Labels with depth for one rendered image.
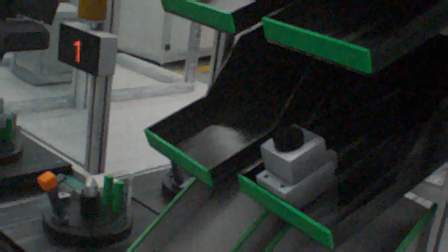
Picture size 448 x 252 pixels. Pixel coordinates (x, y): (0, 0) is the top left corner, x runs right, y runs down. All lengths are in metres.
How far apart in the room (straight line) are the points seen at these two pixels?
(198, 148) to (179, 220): 0.13
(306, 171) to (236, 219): 0.21
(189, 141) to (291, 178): 0.18
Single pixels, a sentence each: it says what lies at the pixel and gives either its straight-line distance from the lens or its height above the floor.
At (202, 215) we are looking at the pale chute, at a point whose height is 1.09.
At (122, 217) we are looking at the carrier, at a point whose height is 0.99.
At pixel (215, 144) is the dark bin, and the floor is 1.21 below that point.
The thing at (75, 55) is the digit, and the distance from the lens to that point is 1.13.
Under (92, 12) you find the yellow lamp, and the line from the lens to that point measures 1.11.
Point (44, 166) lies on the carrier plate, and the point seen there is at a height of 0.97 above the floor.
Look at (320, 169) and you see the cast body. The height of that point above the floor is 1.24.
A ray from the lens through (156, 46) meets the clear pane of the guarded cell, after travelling 2.38.
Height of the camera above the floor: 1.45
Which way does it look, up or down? 18 degrees down
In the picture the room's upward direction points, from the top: 8 degrees clockwise
